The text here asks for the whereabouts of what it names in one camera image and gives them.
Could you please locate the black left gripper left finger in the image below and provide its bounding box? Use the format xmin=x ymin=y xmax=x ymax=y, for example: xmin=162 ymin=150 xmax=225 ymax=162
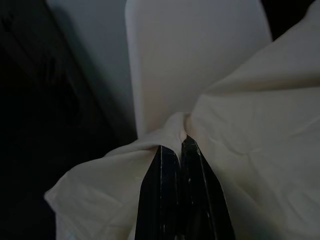
xmin=134 ymin=144 xmax=182 ymax=240

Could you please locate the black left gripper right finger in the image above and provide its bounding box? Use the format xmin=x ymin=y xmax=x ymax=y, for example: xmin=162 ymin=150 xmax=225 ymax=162
xmin=179 ymin=135 xmax=237 ymax=240

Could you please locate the beige pillow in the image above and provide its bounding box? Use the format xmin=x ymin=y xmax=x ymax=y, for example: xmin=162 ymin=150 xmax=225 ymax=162
xmin=44 ymin=0 xmax=320 ymax=240

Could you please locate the dark wooden cabinet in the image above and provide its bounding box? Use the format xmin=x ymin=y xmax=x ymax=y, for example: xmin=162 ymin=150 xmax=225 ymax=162
xmin=0 ymin=0 xmax=139 ymax=240

